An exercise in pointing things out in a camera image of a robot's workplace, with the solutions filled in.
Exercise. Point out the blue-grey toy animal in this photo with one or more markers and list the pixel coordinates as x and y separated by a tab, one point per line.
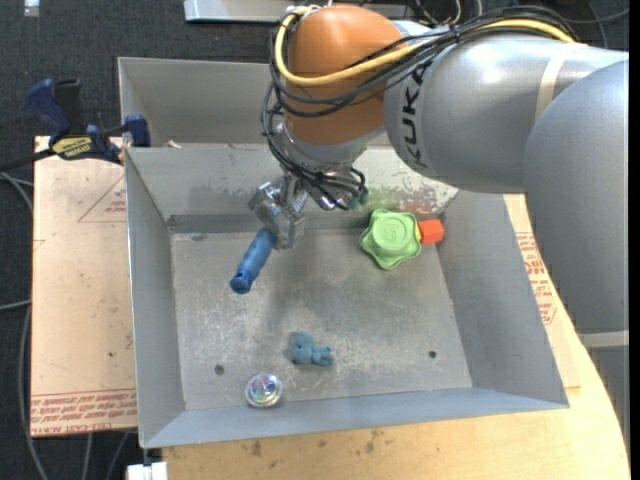
306	350

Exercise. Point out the green star-shaped cup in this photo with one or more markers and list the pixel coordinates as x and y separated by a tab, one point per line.
390	238

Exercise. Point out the brown cardboard board red print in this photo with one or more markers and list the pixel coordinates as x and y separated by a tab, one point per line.
80	293

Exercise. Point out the grey metal bin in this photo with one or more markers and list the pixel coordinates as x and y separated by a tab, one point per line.
350	318

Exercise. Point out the clear glass ball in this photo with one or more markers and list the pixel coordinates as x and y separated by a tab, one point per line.
263	390

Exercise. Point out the orange block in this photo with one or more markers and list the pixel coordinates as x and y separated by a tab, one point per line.
431	232

